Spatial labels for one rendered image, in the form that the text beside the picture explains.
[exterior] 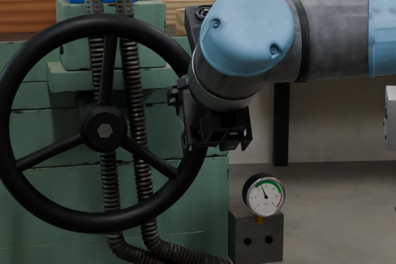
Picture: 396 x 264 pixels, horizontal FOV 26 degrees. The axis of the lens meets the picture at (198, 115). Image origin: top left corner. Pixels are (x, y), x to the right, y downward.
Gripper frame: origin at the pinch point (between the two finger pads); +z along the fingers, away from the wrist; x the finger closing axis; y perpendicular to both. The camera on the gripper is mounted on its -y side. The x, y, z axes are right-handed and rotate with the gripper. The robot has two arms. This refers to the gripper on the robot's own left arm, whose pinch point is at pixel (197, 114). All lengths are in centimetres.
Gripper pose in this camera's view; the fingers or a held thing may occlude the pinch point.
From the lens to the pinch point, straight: 106.6
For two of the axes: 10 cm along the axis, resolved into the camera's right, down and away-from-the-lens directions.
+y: 1.1, 9.6, -2.7
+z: -1.3, 2.8, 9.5
